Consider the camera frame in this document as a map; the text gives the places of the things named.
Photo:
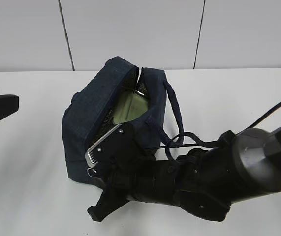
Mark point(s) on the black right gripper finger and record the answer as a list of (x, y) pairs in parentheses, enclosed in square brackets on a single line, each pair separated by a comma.
[(109, 201)]

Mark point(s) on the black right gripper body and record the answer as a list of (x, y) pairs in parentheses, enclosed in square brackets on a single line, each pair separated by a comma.
[(137, 181)]

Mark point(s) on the green lid glass container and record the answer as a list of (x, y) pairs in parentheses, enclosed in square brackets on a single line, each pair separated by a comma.
[(130, 106)]

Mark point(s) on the dark blue lunch bag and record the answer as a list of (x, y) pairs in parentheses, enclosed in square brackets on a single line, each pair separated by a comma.
[(88, 116)]

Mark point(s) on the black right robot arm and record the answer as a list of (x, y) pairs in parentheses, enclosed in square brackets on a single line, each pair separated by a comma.
[(205, 182)]

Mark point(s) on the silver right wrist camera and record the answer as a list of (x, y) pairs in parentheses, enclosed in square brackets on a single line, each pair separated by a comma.
[(104, 148)]

